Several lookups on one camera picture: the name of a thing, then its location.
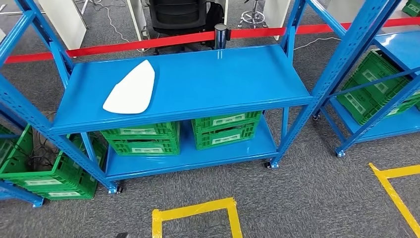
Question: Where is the blue metal shelf rack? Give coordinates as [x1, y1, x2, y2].
[0, 178, 45, 208]
[319, 31, 420, 158]
[0, 0, 403, 194]

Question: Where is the white curved plastic panel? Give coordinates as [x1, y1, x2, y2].
[102, 59, 156, 115]

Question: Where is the yellow floor tape square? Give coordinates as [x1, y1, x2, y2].
[151, 197, 244, 238]
[368, 162, 420, 237]

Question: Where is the black backpack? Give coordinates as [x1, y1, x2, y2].
[205, 2, 225, 32]

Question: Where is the red barrier belt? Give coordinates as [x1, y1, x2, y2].
[4, 16, 420, 64]

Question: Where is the black office chair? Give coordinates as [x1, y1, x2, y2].
[149, 0, 208, 55]

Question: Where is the black stool chrome base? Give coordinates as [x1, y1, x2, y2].
[238, 0, 268, 29]

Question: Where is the dark shiny stanchion post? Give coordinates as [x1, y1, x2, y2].
[213, 23, 231, 50]

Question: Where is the white floor cable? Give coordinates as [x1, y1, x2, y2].
[293, 37, 342, 52]
[75, 0, 155, 53]

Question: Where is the black cable tangle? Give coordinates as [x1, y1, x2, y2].
[28, 112, 61, 172]

